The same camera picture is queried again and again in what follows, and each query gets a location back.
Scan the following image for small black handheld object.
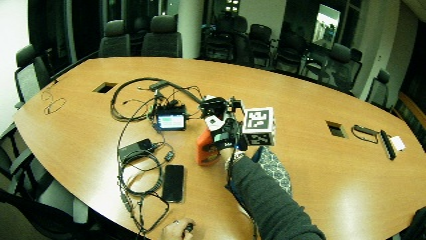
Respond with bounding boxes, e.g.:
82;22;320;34
180;222;195;240

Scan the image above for small black screen device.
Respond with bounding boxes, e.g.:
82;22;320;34
152;105;188;132

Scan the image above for white marker cube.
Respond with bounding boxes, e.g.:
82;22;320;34
240;107;276;147

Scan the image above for black smartphone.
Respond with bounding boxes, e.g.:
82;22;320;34
160;164;186;204

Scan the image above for black power adapter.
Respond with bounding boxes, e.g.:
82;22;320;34
117;138;156;162

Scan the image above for gray office chair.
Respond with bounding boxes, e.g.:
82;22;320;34
97;19;131;59
13;43;53;105
139;14;183;59
0;122;90;240

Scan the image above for row of dark office chairs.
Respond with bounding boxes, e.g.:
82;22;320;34
200;13;392;108

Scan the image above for white column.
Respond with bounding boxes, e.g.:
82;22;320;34
176;0;206;60

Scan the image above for long black bar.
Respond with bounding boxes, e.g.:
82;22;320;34
379;129;397;161

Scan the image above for small white box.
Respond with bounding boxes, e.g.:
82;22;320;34
388;135;407;152

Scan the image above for coiled black power cable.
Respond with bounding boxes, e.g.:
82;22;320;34
115;99;175;236

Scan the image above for thick black cable loop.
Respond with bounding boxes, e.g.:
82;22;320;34
109;76;206;123

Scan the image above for small black cable bundle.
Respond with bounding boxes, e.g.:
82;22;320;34
350;124;380;145

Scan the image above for thin black wire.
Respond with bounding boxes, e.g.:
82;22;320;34
39;87;67;116

